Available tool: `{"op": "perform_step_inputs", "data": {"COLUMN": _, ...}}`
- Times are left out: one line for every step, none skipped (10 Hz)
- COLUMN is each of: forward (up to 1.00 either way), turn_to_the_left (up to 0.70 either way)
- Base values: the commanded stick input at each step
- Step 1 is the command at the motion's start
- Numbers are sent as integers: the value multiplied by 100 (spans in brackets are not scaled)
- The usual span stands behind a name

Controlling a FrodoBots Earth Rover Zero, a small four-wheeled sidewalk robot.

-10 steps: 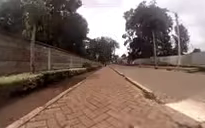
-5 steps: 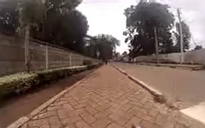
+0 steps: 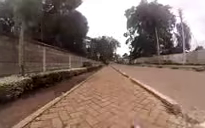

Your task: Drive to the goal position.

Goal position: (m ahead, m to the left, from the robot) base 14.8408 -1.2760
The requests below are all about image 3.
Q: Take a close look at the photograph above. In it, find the red brick path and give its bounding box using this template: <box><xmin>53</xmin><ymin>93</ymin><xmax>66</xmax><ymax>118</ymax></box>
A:
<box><xmin>11</xmin><ymin>64</ymin><xmax>198</xmax><ymax>128</ymax></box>

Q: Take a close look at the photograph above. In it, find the short pole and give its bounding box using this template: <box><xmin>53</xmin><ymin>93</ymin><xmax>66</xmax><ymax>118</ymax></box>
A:
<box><xmin>154</xmin><ymin>26</ymin><xmax>161</xmax><ymax>64</ymax></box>

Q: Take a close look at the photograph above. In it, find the clump of dark trees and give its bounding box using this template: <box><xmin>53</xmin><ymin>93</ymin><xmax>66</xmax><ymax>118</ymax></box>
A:
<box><xmin>123</xmin><ymin>0</ymin><xmax>178</xmax><ymax>61</ymax></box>

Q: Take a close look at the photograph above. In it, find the grey concrete kerb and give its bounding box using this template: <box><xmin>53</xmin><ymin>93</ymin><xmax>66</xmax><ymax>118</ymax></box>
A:
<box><xmin>109</xmin><ymin>64</ymin><xmax>205</xmax><ymax>128</ymax></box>

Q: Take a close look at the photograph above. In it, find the robot's own part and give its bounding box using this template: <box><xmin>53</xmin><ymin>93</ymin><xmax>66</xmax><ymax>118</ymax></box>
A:
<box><xmin>131</xmin><ymin>116</ymin><xmax>148</xmax><ymax>128</ymax></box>

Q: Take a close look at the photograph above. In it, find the green roadside verge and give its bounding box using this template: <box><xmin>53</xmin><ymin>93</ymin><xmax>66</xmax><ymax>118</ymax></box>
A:
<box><xmin>136</xmin><ymin>62</ymin><xmax>205</xmax><ymax>72</ymax></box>

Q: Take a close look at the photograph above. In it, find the grey asphalt road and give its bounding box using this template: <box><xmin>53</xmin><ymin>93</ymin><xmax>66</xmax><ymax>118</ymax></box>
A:
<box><xmin>111</xmin><ymin>62</ymin><xmax>205</xmax><ymax>124</ymax></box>

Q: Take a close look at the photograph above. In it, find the tall pole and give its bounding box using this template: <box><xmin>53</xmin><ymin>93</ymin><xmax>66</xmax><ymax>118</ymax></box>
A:
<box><xmin>178</xmin><ymin>9</ymin><xmax>188</xmax><ymax>65</ymax></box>

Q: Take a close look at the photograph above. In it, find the red dirt strip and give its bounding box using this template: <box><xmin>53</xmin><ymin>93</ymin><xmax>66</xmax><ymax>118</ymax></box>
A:
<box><xmin>0</xmin><ymin>69</ymin><xmax>98</xmax><ymax>128</ymax></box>

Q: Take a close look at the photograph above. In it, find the low green hedge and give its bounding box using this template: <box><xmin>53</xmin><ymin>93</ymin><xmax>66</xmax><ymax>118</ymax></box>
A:
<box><xmin>0</xmin><ymin>63</ymin><xmax>105</xmax><ymax>103</ymax></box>

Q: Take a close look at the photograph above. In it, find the slim dark tree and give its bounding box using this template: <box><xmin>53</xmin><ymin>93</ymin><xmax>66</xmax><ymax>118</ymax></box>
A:
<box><xmin>174</xmin><ymin>19</ymin><xmax>193</xmax><ymax>53</ymax></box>

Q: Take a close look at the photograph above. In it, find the pale boundary wall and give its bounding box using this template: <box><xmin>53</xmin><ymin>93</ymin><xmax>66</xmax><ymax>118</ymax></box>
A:
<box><xmin>133</xmin><ymin>48</ymin><xmax>205</xmax><ymax>65</ymax></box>

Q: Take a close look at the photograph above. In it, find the grey concrete wall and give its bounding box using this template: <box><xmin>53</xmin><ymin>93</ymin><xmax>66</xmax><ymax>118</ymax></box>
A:
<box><xmin>0</xmin><ymin>31</ymin><xmax>103</xmax><ymax>78</ymax></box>

